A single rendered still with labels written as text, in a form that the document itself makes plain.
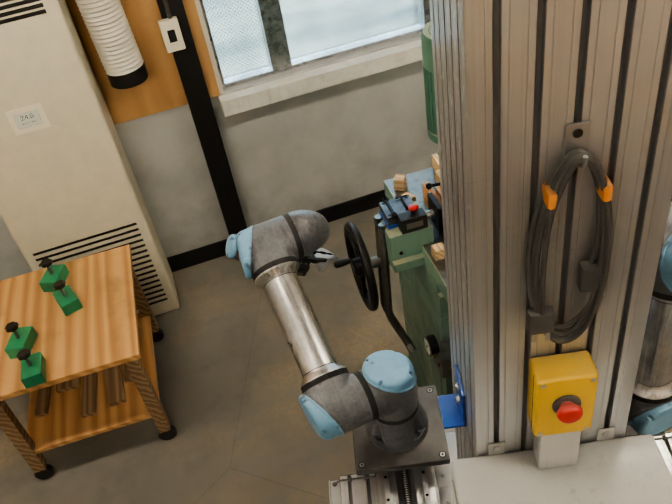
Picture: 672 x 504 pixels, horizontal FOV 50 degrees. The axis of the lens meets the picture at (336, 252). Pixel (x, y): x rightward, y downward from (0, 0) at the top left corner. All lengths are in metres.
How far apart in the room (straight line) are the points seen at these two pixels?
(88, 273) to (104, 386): 0.46
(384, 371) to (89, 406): 1.61
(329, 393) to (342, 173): 2.16
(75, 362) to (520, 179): 2.05
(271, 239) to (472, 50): 1.02
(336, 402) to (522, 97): 0.96
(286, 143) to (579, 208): 2.63
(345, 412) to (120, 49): 1.82
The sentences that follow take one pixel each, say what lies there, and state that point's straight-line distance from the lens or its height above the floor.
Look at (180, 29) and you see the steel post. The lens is 3.06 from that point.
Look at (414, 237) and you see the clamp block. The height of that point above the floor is 0.94.
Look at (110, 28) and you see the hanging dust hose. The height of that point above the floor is 1.32.
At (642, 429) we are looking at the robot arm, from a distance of 1.64.
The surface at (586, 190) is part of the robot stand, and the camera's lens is 0.92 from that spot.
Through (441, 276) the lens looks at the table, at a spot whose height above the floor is 0.90.
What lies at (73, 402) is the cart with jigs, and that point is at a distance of 3.07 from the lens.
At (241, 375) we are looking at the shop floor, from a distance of 3.12.
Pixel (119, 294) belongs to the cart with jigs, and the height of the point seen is 0.53.
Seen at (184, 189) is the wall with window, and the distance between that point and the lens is 3.48.
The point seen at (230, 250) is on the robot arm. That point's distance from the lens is 2.20.
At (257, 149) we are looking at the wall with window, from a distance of 3.44.
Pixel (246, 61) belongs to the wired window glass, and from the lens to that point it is 3.33.
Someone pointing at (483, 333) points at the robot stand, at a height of 1.53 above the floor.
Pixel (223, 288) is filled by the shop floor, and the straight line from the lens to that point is 3.54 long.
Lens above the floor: 2.29
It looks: 40 degrees down
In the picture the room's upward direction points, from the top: 11 degrees counter-clockwise
